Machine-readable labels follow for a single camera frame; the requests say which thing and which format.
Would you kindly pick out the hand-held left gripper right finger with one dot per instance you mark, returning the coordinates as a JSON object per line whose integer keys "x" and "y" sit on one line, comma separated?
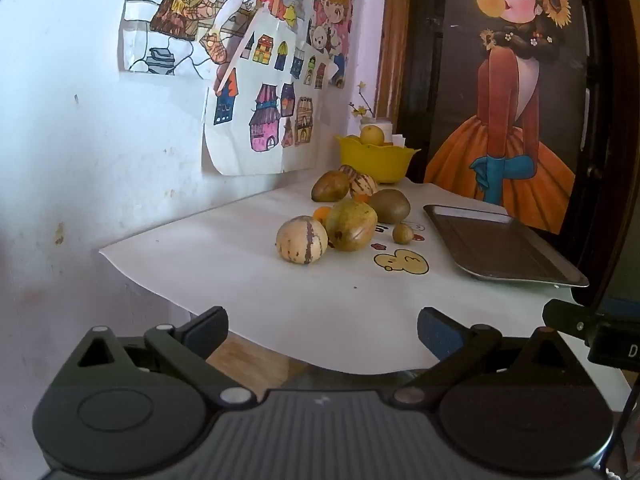
{"x": 440, "y": 332}

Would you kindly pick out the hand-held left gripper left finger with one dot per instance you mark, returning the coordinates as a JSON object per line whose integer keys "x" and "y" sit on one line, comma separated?
{"x": 210, "y": 327}

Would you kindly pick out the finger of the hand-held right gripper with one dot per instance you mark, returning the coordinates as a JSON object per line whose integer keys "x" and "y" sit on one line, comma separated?
{"x": 570, "y": 320}

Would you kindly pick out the metal tray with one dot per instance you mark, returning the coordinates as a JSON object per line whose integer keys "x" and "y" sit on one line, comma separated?
{"x": 500, "y": 250}

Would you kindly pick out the small olive round fruit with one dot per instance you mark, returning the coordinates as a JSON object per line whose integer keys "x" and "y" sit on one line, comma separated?
{"x": 402, "y": 234}

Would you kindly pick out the olive green mango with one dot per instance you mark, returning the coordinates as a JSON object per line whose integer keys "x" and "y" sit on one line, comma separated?
{"x": 390, "y": 206}

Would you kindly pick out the yellow green mango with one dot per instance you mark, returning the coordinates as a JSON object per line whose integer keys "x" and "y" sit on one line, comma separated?
{"x": 352, "y": 227}

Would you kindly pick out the small orange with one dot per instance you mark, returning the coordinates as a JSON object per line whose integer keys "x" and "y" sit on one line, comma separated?
{"x": 321, "y": 214}
{"x": 362, "y": 199}

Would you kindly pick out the striped pepino melon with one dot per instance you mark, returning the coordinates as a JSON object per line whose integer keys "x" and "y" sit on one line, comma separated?
{"x": 348, "y": 171}
{"x": 363, "y": 186}

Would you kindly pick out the brown mango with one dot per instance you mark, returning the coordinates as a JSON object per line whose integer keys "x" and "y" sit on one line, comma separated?
{"x": 330, "y": 186}

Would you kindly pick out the white printed table mat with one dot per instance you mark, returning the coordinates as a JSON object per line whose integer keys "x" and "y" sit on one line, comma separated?
{"x": 300, "y": 300}

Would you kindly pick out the yellow plastic bowl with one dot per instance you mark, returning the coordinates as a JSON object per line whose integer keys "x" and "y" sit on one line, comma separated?
{"x": 375, "y": 162}

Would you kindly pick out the white folded tissue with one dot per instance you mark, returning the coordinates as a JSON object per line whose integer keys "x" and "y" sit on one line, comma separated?
{"x": 398, "y": 140}

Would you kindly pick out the yellow round fruit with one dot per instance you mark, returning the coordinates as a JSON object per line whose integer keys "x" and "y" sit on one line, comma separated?
{"x": 372, "y": 135}

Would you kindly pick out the coloured houses drawing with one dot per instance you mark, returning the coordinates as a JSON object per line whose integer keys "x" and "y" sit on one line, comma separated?
{"x": 265, "y": 125}

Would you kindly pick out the white jar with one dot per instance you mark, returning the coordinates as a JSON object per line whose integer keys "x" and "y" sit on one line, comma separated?
{"x": 384, "y": 124}

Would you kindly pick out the yellow flower sprig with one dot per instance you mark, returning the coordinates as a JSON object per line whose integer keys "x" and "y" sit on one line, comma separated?
{"x": 357, "y": 110}

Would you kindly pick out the coloured girl drawing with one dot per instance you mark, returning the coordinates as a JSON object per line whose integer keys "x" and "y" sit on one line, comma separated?
{"x": 200, "y": 10}

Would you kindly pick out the dark brown wooden frame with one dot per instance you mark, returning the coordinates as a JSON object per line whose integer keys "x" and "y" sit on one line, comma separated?
{"x": 615, "y": 160}

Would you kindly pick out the wall poster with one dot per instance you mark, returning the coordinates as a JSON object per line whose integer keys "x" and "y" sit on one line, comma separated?
{"x": 505, "y": 110}

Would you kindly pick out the brown wooden door frame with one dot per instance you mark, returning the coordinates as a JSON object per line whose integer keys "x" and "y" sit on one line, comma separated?
{"x": 395, "y": 35}

